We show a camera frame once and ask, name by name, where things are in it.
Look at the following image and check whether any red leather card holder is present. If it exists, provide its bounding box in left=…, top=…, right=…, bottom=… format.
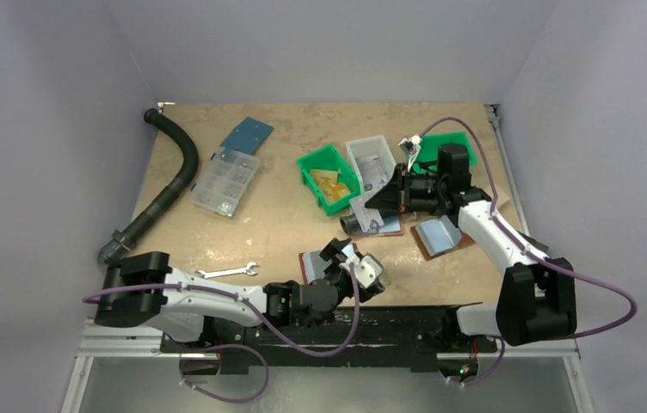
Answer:
left=299, top=239, right=359, bottom=285

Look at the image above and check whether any white plastic bin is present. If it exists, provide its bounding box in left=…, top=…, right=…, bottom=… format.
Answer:
left=344, top=135, right=397, bottom=194

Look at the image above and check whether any green bin with yellow items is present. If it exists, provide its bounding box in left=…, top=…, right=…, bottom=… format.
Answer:
left=296, top=145, right=361, bottom=216

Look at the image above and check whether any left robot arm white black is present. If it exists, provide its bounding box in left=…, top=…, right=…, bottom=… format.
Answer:
left=84, top=238, right=385, bottom=352

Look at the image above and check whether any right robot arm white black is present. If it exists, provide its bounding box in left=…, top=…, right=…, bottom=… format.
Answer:
left=364, top=144, right=576, bottom=350

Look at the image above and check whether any brown open card holder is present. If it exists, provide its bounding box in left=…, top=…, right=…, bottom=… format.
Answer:
left=410, top=216, right=475, bottom=261

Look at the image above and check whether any silver wrench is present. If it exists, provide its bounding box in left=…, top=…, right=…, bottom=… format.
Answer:
left=196, top=262, right=260, bottom=280

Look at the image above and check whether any clear compartment screw box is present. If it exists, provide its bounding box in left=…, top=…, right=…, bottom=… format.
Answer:
left=191, top=147, right=260, bottom=218

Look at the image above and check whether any white card on hose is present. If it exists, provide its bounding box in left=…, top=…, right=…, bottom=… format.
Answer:
left=348, top=190, right=404, bottom=235

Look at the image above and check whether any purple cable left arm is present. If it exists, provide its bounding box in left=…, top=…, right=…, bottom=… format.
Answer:
left=83, top=262, right=361, bottom=404

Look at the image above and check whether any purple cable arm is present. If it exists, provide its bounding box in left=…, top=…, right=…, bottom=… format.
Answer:
left=83, top=262, right=361, bottom=404
left=414, top=116, right=638, bottom=389

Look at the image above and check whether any black corrugated hose right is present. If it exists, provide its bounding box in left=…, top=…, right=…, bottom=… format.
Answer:
left=339, top=212, right=366, bottom=237

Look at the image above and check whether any black corrugated hose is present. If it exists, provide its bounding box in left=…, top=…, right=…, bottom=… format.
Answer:
left=339, top=212, right=366, bottom=237
left=98, top=108, right=201, bottom=266

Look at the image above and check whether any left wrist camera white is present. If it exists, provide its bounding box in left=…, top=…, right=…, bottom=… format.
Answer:
left=341, top=254, right=384, bottom=288

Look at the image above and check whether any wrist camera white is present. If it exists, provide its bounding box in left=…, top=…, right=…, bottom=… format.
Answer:
left=341, top=254, right=384, bottom=288
left=397, top=134, right=422, bottom=171

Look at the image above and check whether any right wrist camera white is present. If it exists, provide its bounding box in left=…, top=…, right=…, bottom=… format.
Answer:
left=397, top=134, right=422, bottom=171

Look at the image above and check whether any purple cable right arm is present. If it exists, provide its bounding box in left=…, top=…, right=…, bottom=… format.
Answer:
left=414, top=116, right=638, bottom=389

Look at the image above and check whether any black corrugated hose left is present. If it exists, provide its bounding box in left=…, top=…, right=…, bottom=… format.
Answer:
left=98, top=108, right=201, bottom=266

